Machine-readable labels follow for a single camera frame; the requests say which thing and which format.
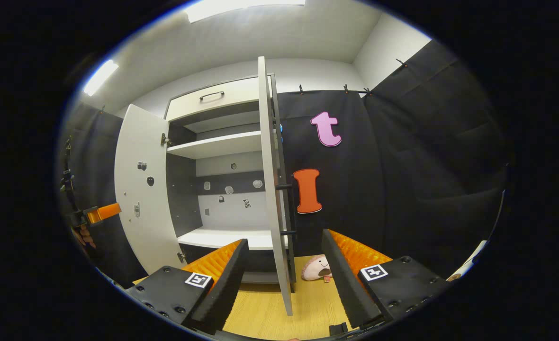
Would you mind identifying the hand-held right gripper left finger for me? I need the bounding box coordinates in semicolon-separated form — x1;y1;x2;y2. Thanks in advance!
126;238;250;334

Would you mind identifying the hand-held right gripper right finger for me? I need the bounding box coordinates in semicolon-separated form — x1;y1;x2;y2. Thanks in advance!
321;229;451;330

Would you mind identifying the cabinet door with camera sticker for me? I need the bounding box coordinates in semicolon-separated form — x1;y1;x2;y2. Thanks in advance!
114;104;188;275

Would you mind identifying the cabinet door with headphones sticker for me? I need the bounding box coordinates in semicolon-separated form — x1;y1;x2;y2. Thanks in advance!
258;56;297;316

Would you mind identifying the beige double-door shoe cabinet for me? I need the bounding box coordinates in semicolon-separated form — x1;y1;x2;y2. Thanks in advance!
163;73;289;285

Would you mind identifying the beige cabinet drawer front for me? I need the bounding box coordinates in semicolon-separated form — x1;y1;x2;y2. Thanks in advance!
166;77;261;122

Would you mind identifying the pink plush toy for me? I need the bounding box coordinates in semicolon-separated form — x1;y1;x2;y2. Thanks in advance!
301;254;333;283

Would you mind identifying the narrow ceiling light panel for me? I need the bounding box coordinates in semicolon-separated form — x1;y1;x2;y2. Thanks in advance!
83;59;119;97

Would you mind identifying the black backdrop cloth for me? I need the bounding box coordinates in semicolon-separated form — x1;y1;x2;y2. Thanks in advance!
57;40;510;285

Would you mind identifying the wide ceiling light panel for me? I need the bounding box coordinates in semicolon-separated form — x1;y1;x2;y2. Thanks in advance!
185;0;306;23

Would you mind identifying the black door handle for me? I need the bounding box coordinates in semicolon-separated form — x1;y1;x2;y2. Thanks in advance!
276;182;298;236

